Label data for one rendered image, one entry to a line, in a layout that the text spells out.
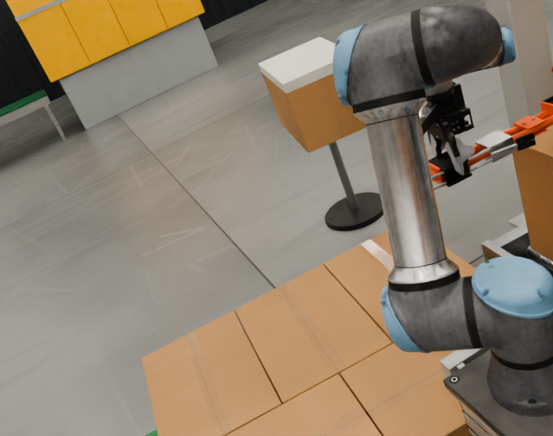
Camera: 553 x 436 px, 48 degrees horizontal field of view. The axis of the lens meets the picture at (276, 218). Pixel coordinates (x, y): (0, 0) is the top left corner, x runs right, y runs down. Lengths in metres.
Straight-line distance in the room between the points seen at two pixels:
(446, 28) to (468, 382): 0.60
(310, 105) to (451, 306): 2.35
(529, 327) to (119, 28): 7.84
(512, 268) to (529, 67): 1.97
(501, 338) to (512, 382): 0.10
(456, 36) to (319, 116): 2.36
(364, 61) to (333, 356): 1.28
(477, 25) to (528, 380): 0.55
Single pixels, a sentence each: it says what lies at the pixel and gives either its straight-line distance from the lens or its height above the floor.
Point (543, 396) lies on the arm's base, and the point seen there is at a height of 1.08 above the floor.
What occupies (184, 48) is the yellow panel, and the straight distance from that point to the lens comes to 8.77.
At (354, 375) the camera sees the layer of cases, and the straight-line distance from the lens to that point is 1.99.
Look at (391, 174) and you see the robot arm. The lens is 0.99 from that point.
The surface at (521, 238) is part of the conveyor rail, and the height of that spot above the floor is 0.59.
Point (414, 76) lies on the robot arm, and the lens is 0.98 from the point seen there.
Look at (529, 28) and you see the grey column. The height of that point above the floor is 1.01.
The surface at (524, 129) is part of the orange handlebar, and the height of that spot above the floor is 1.14.
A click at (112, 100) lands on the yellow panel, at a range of 8.66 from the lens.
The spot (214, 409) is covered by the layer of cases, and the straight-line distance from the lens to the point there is 2.11.
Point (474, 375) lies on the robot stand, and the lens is 1.19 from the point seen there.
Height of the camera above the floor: 1.89
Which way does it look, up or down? 27 degrees down
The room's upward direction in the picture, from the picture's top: 23 degrees counter-clockwise
